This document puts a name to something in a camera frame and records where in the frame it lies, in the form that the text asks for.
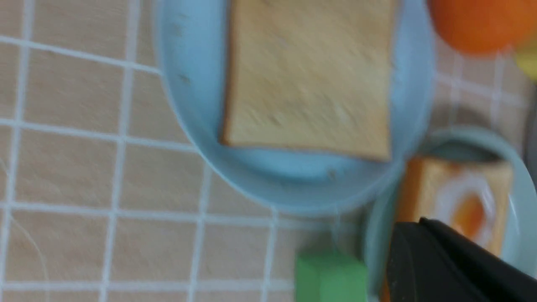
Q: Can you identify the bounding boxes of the green cube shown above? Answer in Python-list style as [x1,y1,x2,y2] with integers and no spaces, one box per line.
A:
[294,250,368,302]

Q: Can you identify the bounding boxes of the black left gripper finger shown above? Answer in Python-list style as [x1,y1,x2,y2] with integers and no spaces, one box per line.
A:
[385,218,537,302]

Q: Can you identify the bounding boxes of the green centre plate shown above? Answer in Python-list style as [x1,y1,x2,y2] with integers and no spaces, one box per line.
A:
[363,126,537,302]

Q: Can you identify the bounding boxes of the fried egg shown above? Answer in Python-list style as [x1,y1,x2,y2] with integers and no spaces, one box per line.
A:
[432,172,495,248]

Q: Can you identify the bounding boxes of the yellow cube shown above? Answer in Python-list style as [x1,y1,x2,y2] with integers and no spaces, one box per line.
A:
[514,36,537,83]

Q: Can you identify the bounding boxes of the orange fruit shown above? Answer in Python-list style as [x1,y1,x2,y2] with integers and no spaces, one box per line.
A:
[428,0,537,56]

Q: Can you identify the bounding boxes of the light blue left plate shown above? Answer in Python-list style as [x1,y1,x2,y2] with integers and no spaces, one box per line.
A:
[153,0,436,216]

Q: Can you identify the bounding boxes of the toast slice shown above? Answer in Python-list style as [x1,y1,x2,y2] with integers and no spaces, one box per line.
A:
[380,157,514,302]
[220,0,399,162]

